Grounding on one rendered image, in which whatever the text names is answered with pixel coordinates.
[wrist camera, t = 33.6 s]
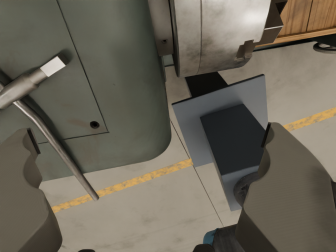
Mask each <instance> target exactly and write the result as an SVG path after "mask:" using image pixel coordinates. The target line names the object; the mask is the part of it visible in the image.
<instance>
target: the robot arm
mask: <svg viewBox="0 0 336 252"><path fill-rule="evenodd" d="M261 148H263V150H264V152H263V155H262V159H261V162H260V165H259V168H258V171H257V172H253V173H250V174H248V175H246V176H244V177H243V178H241V179H240V180H239V181H238V182H237V183H236V185H235V186H234V189H233V194H234V196H235V199H236V201H237V202H238V203H239V204H240V206H241V207H242V210H241V213H240V216H239V219H238V223H237V224H233V225H229V226H225V227H222V228H219V227H218V228H216V229H215V230H212V231H209V232H207V233H206V234H205V235H204V238H203V244H198V245H196V246H195V248H194V250H193V252H336V182H334V181H333V179H332V178H331V176H330V174H329V173H328V172H327V170H326V169H325V167H324V166H323V165H322V164H321V163H320V161H319V160H318V159H317V158H316V157H315V156H314V155H313V154H312V153H311V152H310V151H309V150H308V149H307V148H306V147H305V146H304V145H303V144H302V143H301V142H300V141H299V140H298V139H296V138H295V137H294V136H293V135H292V134H291V133H290V132H289V131H288V130H287V129H285V128H284V127H283V126H282V125H281V124H280V123H278V122H268V124H267V127H266V131H265V134H264V137H263V140H262V144H261ZM38 154H41V152H40V149H39V145H38V142H37V139H36V136H35V134H34V131H33V129H32V128H30V127H29V128H20V129H18V130H17V131H15V132H14V133H13V134H12V135H11V136H10V137H8V138H7V139H6V140H5V141H4V142H2V143H1V144H0V252H58V250H59V249H60V247H61V245H62V242H63V237H62V234H61V231H60V227H59V224H58V221H57V218H56V216H55V214H54V212H53V210H52V208H51V206H50V204H49V202H48V200H47V198H46V196H45V194H44V192H43V191H42V190H41V189H39V186H40V184H41V182H42V180H43V178H42V175H41V173H40V171H39V169H38V167H37V165H36V163H35V161H36V159H37V157H38Z"/></svg>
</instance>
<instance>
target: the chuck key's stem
mask: <svg viewBox="0 0 336 252"><path fill-rule="evenodd" d="M68 63H69V61H68V60H67V59H66V58H65V56H64V55H63V54H62V53H60V54H58V55H57V56H55V57H54V58H52V59H51V60H49V61H48V62H47V63H45V64H44V65H42V66H41V67H39V68H38V69H36V70H35V71H33V72H32V73H27V72H26V73H24V74H22V75H21V76H19V77H18V78H16V79H15V80H13V81H12V82H10V83H9V84H8V85H6V86H5V87H4V88H3V89H2V91H0V109H6V108H8V107H9V106H11V105H12V103H13V102H16V101H18V100H20V99H22V98H23V97H25V96H26V95H28V94H29V93H31V92H32V91H34V90H36V89H37V88H38V87H39V86H40V82H41V81H43V80H45V79H46V78H48V77H50V76H51V75H53V74H54V73H56V72H58V71H59V70H61V69H62V68H64V67H65V66H66V65H67V64H68Z"/></svg>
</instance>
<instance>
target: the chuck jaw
mask: <svg viewBox="0 0 336 252"><path fill-rule="evenodd" d="M287 2H288V0H272V1H271V5H270V10H269V14H268V18H267V22H266V25H265V28H264V32H263V34H262V37H261V40H260V41H259V42H254V43H253V40H246V41H244V44H242V45H239V48H238V51H237V54H236V58H237V59H239V58H243V57H244V56H245V55H251V54H252V52H253V50H254V48H255V46H259V45H265V44H271V43H274V41H275V39H276V38H277V36H278V35H279V33H280V31H281V30H282V28H283V26H284V24H283V22H282V19H281V17H280V14H281V13H282V11H283V9H284V7H285V5H286V4H287Z"/></svg>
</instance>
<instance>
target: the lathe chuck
mask: <svg viewBox="0 0 336 252"><path fill-rule="evenodd" d="M200 3H201V48H200V60H199V67H198V71H197V73H196V75H200V74H206V73H212V72H218V71H224V70H230V69H236V68H241V67H243V66H244V65H245V64H246V63H247V62H248V61H249V60H250V59H251V57H252V54H249V55H244V56H243V57H242V58H237V57H236V55H237V52H238V49H239V46H240V45H243V44H244V42H245V41H249V40H252V41H253V43H256V42H259V41H260V40H261V38H262V35H263V33H264V30H265V26H266V23H267V19H268V16H269V12H270V7H271V3H272V0H200Z"/></svg>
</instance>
